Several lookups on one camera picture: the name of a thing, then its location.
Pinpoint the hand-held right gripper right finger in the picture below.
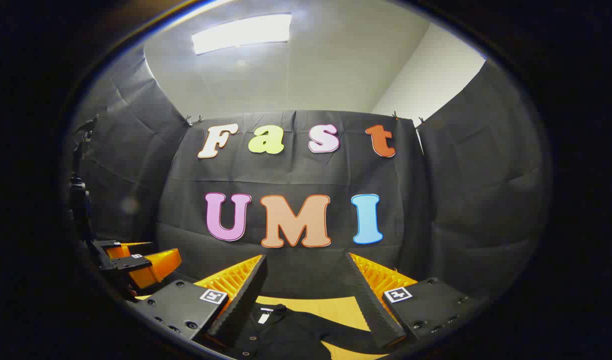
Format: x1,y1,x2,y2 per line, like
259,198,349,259
344,252,484,350

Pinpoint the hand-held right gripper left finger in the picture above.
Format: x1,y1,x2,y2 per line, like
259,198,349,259
128,254,268,348

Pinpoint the black buttoned jacket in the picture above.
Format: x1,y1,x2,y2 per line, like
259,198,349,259
225,301,386,360

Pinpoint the ceiling light panel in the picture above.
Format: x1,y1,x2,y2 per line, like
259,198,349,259
192,13,292,56

